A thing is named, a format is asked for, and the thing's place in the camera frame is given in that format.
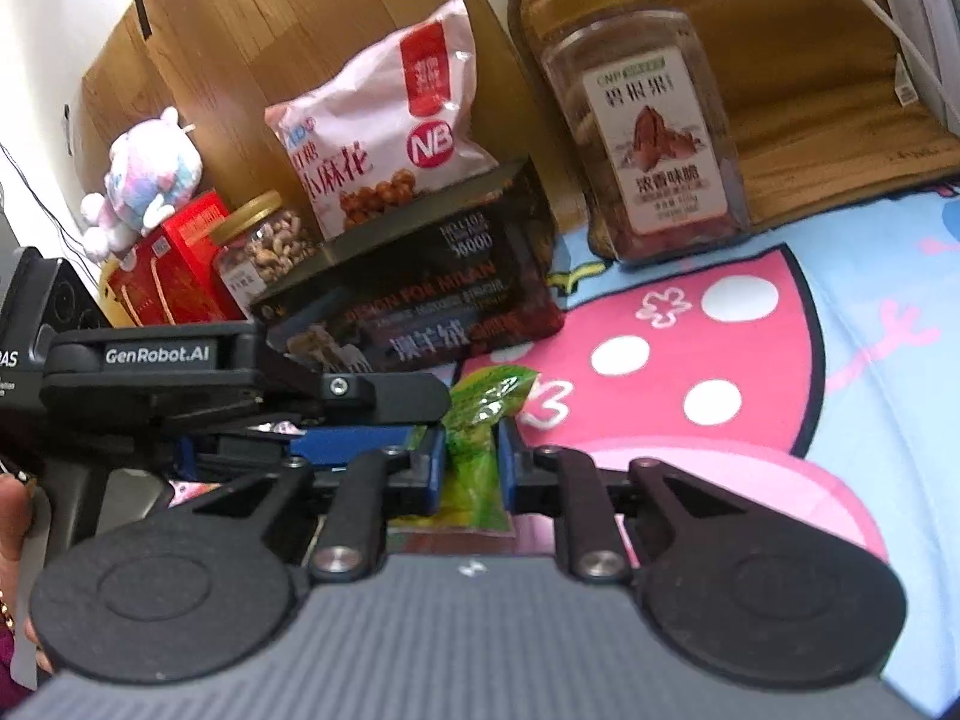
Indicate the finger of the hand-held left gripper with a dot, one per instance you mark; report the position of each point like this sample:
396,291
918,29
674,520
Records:
352,394
337,446

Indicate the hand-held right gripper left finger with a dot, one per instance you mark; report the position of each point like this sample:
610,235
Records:
429,474

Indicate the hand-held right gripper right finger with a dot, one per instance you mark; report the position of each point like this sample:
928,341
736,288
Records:
510,476

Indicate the green snack packet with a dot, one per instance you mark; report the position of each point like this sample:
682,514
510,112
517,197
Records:
472,457

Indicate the person's left hand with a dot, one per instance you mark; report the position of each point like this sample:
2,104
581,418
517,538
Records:
15,510

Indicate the red gift bag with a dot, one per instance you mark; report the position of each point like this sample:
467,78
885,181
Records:
176,270

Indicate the dark printed box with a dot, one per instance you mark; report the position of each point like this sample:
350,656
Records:
420,285

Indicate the small gold-lid nut jar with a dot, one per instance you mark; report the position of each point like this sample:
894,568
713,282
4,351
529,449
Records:
262,247

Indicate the pink white plush toy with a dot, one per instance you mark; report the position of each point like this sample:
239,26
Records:
146,180

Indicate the pink snack bag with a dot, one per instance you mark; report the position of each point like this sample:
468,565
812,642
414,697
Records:
390,127

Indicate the cartoon printed bed sheet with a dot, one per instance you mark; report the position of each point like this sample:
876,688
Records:
825,360

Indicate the wooden headboard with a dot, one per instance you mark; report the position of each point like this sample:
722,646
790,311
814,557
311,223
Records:
247,52

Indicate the large yellow-lid nut jar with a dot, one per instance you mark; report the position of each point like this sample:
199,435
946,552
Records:
637,127

